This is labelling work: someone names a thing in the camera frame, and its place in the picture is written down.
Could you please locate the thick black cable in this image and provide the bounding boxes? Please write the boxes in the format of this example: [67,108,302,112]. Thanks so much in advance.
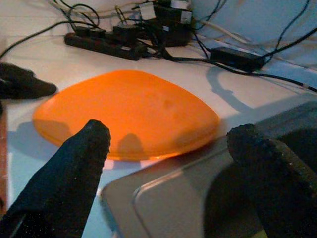
[262,26,317,60]

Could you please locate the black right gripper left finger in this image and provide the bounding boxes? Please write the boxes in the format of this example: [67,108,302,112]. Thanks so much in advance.
[0,119,111,238]

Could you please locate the stainless steel sink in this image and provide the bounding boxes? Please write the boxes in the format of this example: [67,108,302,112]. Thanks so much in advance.
[100,93,317,238]

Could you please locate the long black counter cable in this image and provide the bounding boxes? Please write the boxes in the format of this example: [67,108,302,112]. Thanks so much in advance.
[0,20,98,60]

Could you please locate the orange plastic plate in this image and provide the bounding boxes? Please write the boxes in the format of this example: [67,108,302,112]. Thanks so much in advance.
[32,69,221,161]

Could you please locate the white cable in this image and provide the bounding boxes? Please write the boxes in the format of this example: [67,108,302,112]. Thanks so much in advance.
[199,20,251,43]

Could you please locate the thin black cable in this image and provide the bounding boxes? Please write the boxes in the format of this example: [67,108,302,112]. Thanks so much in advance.
[268,0,311,60]

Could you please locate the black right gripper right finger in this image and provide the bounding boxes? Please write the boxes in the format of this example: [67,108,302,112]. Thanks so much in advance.
[205,123,317,238]

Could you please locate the flat black power adapter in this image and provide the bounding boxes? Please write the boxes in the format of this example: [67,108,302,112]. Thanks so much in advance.
[210,46,266,73]

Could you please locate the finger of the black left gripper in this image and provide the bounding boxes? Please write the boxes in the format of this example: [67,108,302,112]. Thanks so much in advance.
[0,62,35,79]
[0,76,58,100]

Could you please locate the large black charger box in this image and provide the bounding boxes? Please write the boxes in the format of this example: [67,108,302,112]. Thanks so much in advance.
[153,4,194,47]

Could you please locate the black power strip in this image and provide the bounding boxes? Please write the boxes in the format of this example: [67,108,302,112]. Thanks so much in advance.
[63,31,141,61]

